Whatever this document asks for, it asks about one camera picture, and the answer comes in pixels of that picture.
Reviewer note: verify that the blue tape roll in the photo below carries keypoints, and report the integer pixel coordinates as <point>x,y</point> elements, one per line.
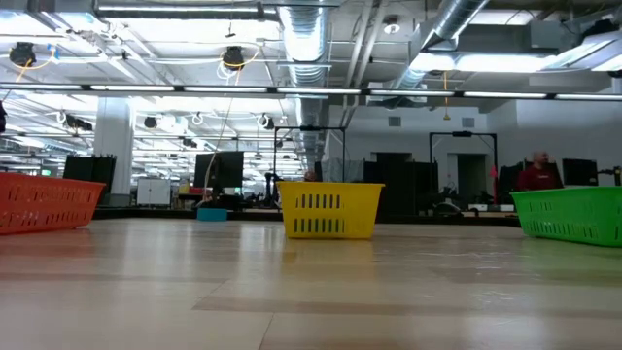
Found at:
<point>212,214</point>

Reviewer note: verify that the person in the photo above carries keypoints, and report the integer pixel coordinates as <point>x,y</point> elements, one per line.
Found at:
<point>537,177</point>
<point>310,175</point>

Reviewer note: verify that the yellow plastic basket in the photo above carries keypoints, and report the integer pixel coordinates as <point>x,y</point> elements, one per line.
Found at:
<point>330,194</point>

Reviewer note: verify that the black partition panel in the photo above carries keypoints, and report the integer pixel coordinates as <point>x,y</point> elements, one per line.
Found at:
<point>403,185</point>

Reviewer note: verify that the long ceiling light strip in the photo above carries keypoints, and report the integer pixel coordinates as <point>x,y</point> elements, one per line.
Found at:
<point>223,89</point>

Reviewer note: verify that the white cabinet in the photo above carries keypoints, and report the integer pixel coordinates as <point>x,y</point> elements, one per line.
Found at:
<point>153,192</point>

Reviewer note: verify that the white pillar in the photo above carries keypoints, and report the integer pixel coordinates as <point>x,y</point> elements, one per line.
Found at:
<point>114,146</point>

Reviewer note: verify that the black monitor pair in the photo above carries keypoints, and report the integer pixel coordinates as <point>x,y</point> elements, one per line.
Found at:
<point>90,172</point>

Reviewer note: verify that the green plastic basket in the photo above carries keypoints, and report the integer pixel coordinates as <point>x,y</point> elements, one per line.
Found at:
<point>568,214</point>

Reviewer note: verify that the orange plastic basket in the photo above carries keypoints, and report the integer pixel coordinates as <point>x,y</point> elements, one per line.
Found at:
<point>44,204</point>

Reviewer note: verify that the black gantry frame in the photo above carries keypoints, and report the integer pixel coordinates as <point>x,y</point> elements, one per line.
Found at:
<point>461,133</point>
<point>309,129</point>

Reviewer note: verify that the silver ventilation duct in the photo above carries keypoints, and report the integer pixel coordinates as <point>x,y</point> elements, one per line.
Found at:
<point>452,19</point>
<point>303,44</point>

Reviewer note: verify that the black aluminium table frame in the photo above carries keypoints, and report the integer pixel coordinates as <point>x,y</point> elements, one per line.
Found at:
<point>146,213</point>

